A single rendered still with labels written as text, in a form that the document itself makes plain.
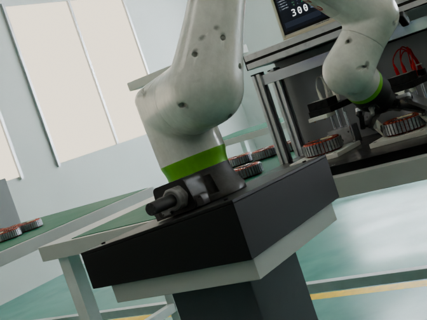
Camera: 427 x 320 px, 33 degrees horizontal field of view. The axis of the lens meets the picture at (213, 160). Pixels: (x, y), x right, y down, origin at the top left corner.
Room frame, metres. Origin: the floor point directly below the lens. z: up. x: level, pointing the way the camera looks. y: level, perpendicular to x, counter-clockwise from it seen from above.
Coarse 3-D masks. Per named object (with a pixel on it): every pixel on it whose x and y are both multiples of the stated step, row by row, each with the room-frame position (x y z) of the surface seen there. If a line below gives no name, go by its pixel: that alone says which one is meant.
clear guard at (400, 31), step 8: (416, 8) 1.65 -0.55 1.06; (424, 8) 1.63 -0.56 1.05; (408, 16) 1.65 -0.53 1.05; (416, 16) 1.63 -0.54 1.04; (424, 16) 1.62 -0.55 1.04; (400, 24) 1.65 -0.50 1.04; (416, 24) 1.62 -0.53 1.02; (424, 24) 1.60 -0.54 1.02; (400, 32) 1.64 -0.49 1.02; (408, 32) 1.62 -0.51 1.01; (416, 32) 1.61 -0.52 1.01; (392, 40) 1.64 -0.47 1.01
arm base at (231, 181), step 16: (192, 176) 1.27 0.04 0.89; (208, 176) 1.30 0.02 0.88; (224, 176) 1.30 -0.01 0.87; (160, 192) 1.28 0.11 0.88; (176, 192) 1.23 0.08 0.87; (192, 192) 1.25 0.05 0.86; (208, 192) 1.29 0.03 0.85; (224, 192) 1.28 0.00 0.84; (160, 208) 1.20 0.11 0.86; (176, 208) 1.24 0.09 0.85; (192, 208) 1.25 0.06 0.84
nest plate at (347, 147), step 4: (344, 144) 2.01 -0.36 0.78; (348, 144) 1.97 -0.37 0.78; (352, 144) 1.94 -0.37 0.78; (356, 144) 1.96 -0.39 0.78; (360, 144) 1.98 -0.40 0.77; (340, 148) 1.95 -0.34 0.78; (344, 148) 1.91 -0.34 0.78; (348, 148) 1.92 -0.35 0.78; (352, 148) 1.94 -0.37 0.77; (332, 152) 1.90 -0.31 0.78; (336, 152) 1.87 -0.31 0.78; (340, 152) 1.88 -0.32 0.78; (344, 152) 1.90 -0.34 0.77; (316, 156) 1.94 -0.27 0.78; (328, 156) 1.88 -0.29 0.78; (332, 156) 1.87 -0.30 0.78; (336, 156) 1.87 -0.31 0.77; (300, 160) 1.98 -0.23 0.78; (304, 160) 1.95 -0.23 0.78; (292, 164) 1.95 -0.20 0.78
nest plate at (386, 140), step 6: (426, 126) 1.77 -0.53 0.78; (408, 132) 1.78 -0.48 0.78; (414, 132) 1.74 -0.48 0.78; (420, 132) 1.73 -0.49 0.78; (426, 132) 1.72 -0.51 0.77; (384, 138) 1.82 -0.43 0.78; (390, 138) 1.78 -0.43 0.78; (396, 138) 1.76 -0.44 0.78; (402, 138) 1.76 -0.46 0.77; (408, 138) 1.75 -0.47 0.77; (372, 144) 1.80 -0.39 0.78; (378, 144) 1.79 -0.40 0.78; (384, 144) 1.78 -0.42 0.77
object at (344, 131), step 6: (348, 126) 2.05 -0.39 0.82; (354, 126) 2.06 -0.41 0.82; (330, 132) 2.08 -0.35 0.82; (336, 132) 2.07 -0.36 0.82; (342, 132) 2.06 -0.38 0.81; (348, 132) 2.05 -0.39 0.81; (354, 132) 2.05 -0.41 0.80; (342, 138) 2.06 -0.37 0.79; (348, 138) 2.05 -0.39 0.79; (360, 138) 2.07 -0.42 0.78
